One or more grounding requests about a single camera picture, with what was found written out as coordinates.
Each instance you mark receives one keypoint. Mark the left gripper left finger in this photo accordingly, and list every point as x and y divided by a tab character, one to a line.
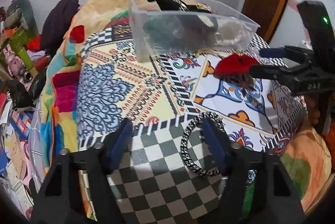
115	145

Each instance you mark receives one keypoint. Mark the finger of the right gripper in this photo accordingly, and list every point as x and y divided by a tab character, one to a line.
272	52
269	72

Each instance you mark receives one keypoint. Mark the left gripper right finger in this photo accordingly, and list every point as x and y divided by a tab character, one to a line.
218	143

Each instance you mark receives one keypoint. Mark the red fabric piece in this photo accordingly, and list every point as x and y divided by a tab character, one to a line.
235	64

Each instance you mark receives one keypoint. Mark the white cloth pouch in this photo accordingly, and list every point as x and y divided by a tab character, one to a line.
227	32

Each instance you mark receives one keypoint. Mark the green knitted cloth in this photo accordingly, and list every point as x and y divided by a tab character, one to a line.
163	33

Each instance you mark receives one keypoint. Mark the clear plastic storage box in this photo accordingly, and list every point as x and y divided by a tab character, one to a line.
191	30

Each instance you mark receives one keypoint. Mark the black belt with studs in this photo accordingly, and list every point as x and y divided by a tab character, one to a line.
179	5

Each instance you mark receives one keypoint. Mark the right hand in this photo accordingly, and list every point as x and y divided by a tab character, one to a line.
323	125

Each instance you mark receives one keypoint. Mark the patterned patchwork bedsheet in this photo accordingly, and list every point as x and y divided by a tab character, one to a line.
160	97

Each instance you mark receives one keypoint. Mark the red can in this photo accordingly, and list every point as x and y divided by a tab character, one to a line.
42	62

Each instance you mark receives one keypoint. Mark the green cylinder bottle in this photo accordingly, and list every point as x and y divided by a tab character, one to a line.
22	53

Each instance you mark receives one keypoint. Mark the pink rabbit doll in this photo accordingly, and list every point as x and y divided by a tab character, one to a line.
14	63

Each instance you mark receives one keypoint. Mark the dark purple garment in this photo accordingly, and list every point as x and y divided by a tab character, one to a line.
57	24

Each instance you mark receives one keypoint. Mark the green cardboard box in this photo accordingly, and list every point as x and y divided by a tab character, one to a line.
17	38

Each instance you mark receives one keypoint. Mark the grey green plush toy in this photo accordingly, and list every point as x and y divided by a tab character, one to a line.
20	13

